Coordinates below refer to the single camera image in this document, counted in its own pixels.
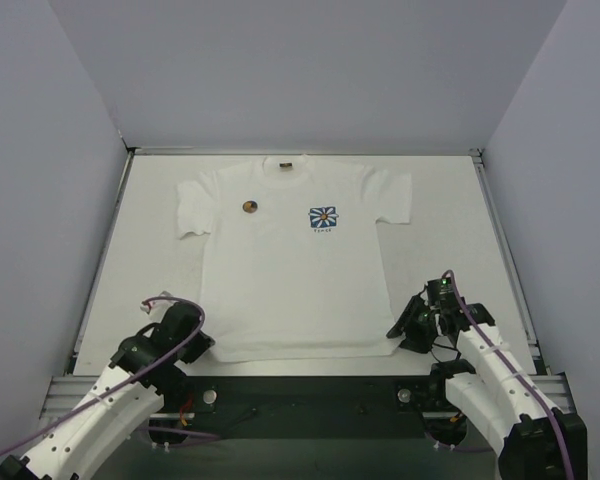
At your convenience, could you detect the aluminium frame rail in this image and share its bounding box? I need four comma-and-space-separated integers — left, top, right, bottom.
42, 150, 573, 419

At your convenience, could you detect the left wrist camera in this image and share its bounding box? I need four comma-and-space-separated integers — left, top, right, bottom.
140, 291, 174, 315

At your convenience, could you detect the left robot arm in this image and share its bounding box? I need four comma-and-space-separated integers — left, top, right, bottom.
0, 296, 214, 479

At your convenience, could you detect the white t-shirt with flower print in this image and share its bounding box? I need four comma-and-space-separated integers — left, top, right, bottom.
176, 156, 412, 363

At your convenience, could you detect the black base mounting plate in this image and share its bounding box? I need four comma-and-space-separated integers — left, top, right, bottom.
139, 375, 486, 441

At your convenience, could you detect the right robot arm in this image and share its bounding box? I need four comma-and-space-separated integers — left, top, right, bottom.
387, 271, 589, 479

